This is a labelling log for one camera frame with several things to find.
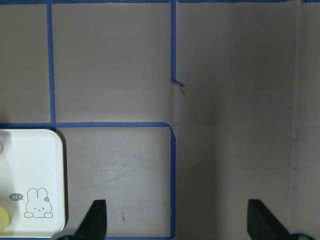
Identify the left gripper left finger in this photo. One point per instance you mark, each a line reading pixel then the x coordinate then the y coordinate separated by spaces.
pixel 92 227

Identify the cream plastic tray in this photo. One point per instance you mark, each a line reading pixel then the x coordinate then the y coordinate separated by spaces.
pixel 32 185

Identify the pink plastic cup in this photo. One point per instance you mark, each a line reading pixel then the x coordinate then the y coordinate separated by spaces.
pixel 0 147

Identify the yellow plastic cup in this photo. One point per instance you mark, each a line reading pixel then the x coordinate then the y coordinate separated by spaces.
pixel 4 219

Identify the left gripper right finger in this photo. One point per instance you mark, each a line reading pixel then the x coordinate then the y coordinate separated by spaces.
pixel 262 224

